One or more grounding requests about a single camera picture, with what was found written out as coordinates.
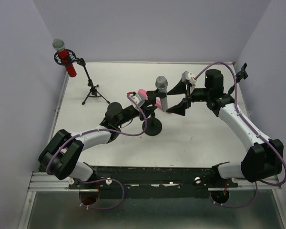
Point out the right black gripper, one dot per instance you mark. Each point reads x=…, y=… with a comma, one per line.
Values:
x=187, y=94

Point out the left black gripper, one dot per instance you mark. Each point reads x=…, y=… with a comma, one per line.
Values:
x=150, y=102

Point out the pink microphone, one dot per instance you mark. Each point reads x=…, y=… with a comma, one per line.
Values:
x=151, y=96

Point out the black round-base stand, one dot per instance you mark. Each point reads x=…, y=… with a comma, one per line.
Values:
x=153, y=126
x=241, y=75

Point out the silver microphone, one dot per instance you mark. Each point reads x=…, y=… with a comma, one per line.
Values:
x=161, y=84

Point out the red glitter microphone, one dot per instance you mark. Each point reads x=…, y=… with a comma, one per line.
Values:
x=62, y=57

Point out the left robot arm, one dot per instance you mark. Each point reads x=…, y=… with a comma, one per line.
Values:
x=60, y=156

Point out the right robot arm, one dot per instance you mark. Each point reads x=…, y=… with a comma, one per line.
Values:
x=263, y=154

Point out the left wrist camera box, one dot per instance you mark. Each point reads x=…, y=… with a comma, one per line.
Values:
x=135, y=99

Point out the black mounting rail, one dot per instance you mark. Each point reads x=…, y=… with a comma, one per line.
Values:
x=150, y=182

